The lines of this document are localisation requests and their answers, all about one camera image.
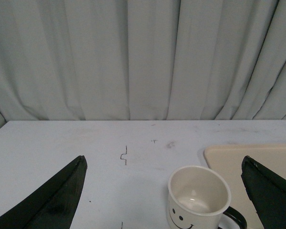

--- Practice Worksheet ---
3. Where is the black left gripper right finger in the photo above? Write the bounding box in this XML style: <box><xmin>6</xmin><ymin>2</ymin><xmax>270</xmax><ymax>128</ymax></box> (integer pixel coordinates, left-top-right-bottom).
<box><xmin>241</xmin><ymin>156</ymin><xmax>286</xmax><ymax>229</ymax></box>

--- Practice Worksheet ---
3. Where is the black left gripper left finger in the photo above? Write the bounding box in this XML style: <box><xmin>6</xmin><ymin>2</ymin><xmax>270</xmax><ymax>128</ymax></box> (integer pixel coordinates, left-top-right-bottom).
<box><xmin>0</xmin><ymin>156</ymin><xmax>88</xmax><ymax>229</ymax></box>

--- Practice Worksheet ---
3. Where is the cream smiley face mug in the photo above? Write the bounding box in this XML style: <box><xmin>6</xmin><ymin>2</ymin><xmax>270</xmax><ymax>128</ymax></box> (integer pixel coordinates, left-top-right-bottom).
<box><xmin>167</xmin><ymin>166</ymin><xmax>247</xmax><ymax>229</ymax></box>

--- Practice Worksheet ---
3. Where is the beige square plate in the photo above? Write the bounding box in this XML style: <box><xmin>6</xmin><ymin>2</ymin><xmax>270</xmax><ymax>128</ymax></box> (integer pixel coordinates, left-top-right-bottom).
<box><xmin>204</xmin><ymin>144</ymin><xmax>286</xmax><ymax>229</ymax></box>

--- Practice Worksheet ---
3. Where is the white pleated curtain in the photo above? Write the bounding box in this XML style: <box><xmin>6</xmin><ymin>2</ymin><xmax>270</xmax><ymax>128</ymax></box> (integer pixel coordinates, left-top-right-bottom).
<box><xmin>0</xmin><ymin>0</ymin><xmax>286</xmax><ymax>128</ymax></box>

